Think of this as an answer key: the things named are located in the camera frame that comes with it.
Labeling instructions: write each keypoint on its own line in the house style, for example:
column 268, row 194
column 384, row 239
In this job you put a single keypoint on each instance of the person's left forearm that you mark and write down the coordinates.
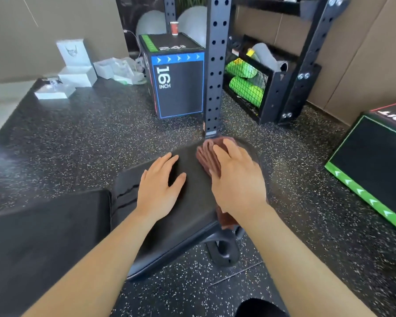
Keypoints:
column 95, row 274

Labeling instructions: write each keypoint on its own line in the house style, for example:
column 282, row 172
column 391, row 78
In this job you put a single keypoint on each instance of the red paper cup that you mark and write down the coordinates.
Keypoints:
column 174, row 28

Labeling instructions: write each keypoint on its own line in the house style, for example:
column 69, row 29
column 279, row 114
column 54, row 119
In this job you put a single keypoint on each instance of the person's right forearm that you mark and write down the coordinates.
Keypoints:
column 293, row 267

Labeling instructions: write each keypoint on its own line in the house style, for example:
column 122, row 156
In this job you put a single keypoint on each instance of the flat white box tray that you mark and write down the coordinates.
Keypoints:
column 54, row 92

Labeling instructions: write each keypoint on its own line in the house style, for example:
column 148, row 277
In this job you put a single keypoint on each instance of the green plant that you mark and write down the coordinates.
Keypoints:
column 191, row 0

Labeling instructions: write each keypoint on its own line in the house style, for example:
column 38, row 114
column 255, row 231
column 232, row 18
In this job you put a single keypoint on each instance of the black perforated steel rack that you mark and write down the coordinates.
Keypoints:
column 217, row 62

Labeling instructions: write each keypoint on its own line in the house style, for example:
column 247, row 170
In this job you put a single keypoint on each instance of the black padded weight bench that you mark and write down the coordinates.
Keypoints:
column 52, row 244

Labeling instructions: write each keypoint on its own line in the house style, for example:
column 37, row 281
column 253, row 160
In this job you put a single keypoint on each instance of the person's right leg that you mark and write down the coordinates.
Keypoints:
column 260, row 308

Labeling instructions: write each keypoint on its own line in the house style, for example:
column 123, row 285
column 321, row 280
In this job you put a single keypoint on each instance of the brown cleaning cloth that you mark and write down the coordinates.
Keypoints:
column 204, row 155

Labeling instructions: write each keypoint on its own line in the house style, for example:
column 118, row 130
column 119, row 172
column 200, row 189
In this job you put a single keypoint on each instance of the small white charger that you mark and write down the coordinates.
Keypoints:
column 52, row 82

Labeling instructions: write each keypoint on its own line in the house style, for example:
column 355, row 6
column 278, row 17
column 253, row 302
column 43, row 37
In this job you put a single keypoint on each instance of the white printed box lid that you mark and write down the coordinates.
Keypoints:
column 74, row 52

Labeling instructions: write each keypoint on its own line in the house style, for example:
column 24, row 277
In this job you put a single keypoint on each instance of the person's right hand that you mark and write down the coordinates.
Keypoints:
column 241, row 184

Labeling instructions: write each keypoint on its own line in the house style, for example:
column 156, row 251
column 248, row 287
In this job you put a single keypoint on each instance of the black plyo box coloured borders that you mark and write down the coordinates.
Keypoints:
column 373, row 165
column 180, row 89

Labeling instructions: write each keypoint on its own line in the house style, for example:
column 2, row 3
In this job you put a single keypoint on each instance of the person's left hand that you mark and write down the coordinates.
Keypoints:
column 158, row 194

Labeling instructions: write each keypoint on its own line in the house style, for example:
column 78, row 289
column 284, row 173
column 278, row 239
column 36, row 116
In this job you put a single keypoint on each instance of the yellow tag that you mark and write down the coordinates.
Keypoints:
column 250, row 52

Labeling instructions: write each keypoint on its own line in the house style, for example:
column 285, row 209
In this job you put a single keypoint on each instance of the grey rolled mat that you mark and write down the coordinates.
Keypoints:
column 267, row 56

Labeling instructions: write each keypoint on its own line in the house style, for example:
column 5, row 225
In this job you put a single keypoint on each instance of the green foam roller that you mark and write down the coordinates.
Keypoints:
column 247, row 90
column 241, row 67

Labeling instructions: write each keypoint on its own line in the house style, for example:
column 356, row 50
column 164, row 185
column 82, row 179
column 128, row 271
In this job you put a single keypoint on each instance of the white exercise ball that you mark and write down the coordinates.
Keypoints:
column 150, row 24
column 193, row 23

